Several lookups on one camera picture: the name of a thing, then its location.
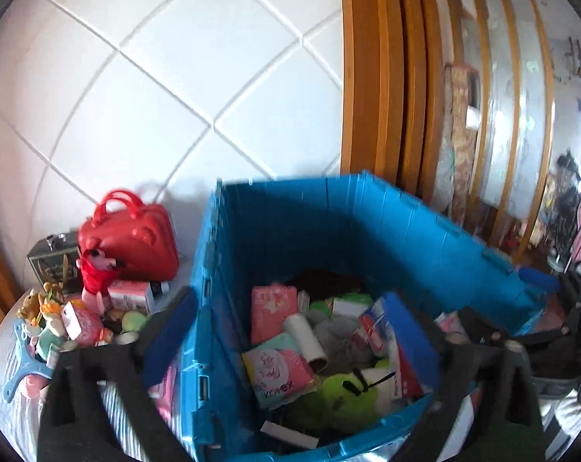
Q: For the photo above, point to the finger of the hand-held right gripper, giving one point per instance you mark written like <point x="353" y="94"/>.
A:
<point x="540" y="279"/>
<point x="480" y="325"/>

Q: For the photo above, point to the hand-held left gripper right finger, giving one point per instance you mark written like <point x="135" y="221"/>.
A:
<point x="410" y="341"/>

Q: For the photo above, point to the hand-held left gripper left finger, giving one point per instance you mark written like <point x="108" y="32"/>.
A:
<point x="175" y="327"/>

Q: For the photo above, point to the green pink soft packet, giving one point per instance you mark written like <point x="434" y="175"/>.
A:
<point x="278" y="370"/>

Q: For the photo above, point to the blue plastic crate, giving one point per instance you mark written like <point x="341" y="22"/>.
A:
<point x="319" y="231"/>

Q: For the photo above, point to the green plush ball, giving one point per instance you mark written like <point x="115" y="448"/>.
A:
<point x="134" y="321"/>

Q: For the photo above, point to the small orange packet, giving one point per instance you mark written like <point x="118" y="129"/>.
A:
<point x="104" y="336"/>

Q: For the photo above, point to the small green white box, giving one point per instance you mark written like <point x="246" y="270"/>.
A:
<point x="346" y="305"/>

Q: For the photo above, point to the green plush toy black stripes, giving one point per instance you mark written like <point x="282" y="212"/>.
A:
<point x="353" y="399"/>

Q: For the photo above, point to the pink white cube box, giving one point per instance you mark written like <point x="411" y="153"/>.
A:
<point x="81" y="322"/>

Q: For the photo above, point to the red plush toy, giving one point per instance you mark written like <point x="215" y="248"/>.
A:
<point x="95" y="274"/>

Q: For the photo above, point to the pink floral tissue pack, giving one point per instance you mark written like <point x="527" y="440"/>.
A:
<point x="273" y="313"/>

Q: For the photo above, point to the red toy suitcase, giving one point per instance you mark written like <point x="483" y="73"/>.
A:
<point x="132" y="236"/>

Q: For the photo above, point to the white paper roll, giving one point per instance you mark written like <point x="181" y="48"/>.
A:
<point x="305" y="341"/>

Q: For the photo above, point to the teal plush toy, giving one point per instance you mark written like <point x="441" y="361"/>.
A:
<point x="47" y="346"/>

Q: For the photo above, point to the rolled patterned carpet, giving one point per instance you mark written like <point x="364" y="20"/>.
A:
<point x="463" y="154"/>

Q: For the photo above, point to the brown bear plush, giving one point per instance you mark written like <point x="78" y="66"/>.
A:
<point x="28" y="305"/>

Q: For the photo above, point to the pink plush toy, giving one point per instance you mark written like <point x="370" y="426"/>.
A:
<point x="35" y="386"/>

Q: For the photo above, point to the blue plastic hand mirror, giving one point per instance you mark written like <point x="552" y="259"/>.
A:
<point x="28" y="365"/>

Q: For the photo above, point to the wooden framed glass partition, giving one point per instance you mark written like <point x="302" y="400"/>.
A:
<point x="511" y="106"/>

